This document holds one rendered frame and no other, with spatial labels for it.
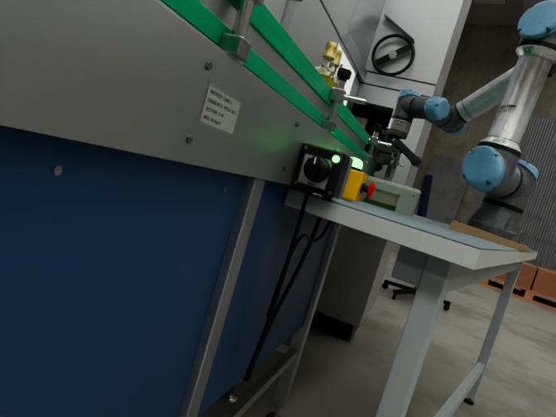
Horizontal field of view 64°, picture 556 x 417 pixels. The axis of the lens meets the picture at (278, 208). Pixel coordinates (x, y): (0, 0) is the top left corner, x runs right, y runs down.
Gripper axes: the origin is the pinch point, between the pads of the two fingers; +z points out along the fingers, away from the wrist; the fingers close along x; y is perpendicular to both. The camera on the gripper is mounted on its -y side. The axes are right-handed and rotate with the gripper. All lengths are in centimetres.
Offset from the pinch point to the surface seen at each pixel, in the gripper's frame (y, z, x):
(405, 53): 21, -70, -70
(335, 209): -5, 8, 85
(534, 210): -187, -67, -947
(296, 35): 33, -35, 39
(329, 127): 4, -7, 74
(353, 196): -2, 5, 59
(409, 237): -18, 9, 88
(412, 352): -24, 27, 85
